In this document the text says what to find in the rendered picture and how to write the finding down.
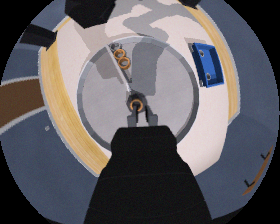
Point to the blue plastic crate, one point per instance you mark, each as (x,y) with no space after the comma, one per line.
(210,63)

